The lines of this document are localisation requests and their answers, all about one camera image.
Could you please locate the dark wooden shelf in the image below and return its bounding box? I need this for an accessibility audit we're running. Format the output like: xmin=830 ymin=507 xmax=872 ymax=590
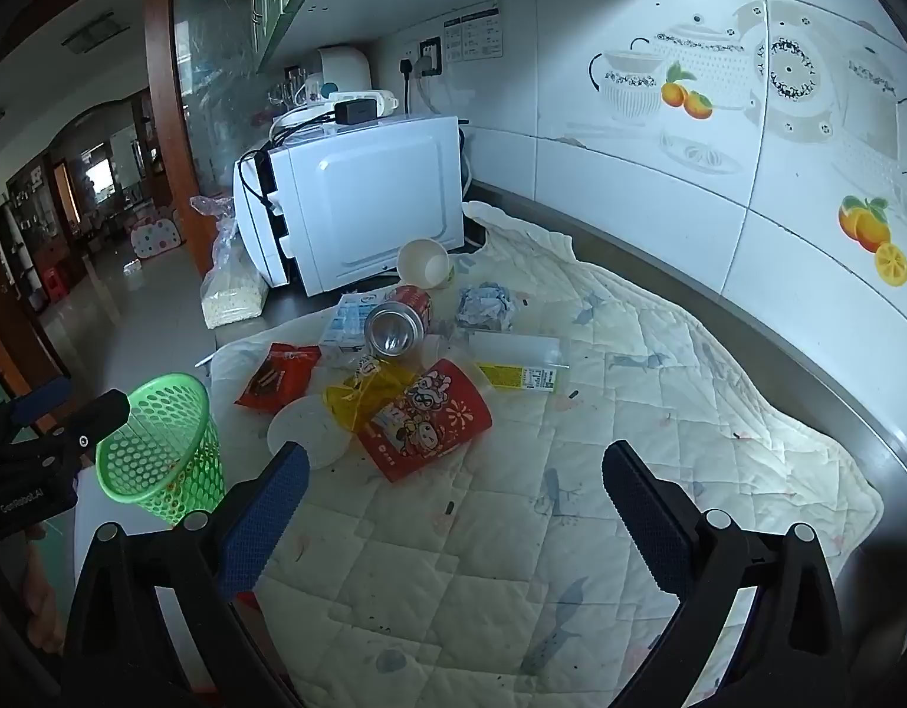
xmin=0 ymin=155 xmax=78 ymax=307

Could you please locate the polka-dot play tent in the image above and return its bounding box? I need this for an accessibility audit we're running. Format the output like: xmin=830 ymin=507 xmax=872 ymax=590
xmin=129 ymin=210 xmax=183 ymax=258

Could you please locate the cream quilted blanket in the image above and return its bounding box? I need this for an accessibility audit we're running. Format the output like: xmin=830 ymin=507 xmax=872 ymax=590
xmin=195 ymin=201 xmax=886 ymax=708

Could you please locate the red printed paper bowl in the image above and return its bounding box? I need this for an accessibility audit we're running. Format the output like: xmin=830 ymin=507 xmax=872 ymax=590
xmin=354 ymin=359 xmax=494 ymax=484

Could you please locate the white paper cup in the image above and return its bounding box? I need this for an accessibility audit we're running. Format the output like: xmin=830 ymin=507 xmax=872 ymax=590
xmin=396 ymin=238 xmax=456 ymax=290

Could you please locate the clear bottle yellow label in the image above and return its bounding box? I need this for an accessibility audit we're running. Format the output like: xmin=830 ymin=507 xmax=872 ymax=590
xmin=453 ymin=332 xmax=570 ymax=394

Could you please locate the wall socket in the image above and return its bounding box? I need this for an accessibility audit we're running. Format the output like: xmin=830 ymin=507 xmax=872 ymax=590
xmin=398 ymin=37 xmax=444 ymax=80

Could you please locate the wall notice sticker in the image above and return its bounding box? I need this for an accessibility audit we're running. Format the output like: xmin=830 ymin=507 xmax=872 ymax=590
xmin=443 ymin=6 xmax=505 ymax=64

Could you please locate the yellow plastic wrapper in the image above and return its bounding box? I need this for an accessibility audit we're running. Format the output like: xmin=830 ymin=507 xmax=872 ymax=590
xmin=324 ymin=365 xmax=418 ymax=436

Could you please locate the blue white milk carton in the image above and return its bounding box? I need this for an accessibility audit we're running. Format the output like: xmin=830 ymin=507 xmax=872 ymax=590
xmin=319 ymin=293 xmax=396 ymax=351

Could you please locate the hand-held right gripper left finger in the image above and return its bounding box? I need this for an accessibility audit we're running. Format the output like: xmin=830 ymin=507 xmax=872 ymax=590
xmin=61 ymin=441 xmax=311 ymax=708

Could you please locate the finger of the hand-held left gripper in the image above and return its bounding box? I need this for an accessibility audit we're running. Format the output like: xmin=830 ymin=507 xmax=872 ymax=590
xmin=7 ymin=375 xmax=73 ymax=430
xmin=27 ymin=388 xmax=132 ymax=474

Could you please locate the person's left hand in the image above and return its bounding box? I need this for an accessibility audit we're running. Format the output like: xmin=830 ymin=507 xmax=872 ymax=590
xmin=20 ymin=522 xmax=68 ymax=654

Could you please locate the white microwave oven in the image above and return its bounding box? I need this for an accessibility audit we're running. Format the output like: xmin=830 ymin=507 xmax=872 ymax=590
xmin=232 ymin=114 xmax=468 ymax=296

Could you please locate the green plastic mesh basket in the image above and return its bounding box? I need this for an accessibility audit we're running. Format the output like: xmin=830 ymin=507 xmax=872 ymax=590
xmin=96 ymin=372 xmax=226 ymax=528

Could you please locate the plastic bag of white grains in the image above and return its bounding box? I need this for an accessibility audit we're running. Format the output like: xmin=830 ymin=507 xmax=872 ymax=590
xmin=190 ymin=195 xmax=272 ymax=329

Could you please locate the red drink can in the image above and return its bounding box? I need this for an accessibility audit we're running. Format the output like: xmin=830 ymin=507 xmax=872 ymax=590
xmin=364 ymin=284 xmax=434 ymax=356

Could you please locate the black cable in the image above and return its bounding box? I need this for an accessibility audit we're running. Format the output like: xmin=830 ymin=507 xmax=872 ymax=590
xmin=238 ymin=114 xmax=338 ymax=214

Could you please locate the ceiling vent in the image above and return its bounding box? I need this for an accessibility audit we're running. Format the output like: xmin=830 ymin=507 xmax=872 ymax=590
xmin=61 ymin=12 xmax=130 ymax=54

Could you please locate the brown wooden door frame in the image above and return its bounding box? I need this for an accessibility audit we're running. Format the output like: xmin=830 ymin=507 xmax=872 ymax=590
xmin=145 ymin=0 xmax=220 ymax=276

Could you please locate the red snack packet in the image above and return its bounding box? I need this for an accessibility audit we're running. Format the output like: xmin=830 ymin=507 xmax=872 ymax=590
xmin=234 ymin=343 xmax=322 ymax=410

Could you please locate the blue white wrapper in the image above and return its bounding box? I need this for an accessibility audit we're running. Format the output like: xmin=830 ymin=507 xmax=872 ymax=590
xmin=455 ymin=281 xmax=515 ymax=333

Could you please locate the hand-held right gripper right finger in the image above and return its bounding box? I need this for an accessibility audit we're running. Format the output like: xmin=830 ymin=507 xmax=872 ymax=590
xmin=601 ymin=440 xmax=845 ymax=708

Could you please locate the white round lid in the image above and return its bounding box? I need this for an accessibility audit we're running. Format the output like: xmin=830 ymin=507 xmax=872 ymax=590
xmin=268 ymin=396 xmax=351 ymax=469

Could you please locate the white power strip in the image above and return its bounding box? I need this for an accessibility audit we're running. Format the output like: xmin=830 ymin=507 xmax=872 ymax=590
xmin=328 ymin=90 xmax=400 ymax=119

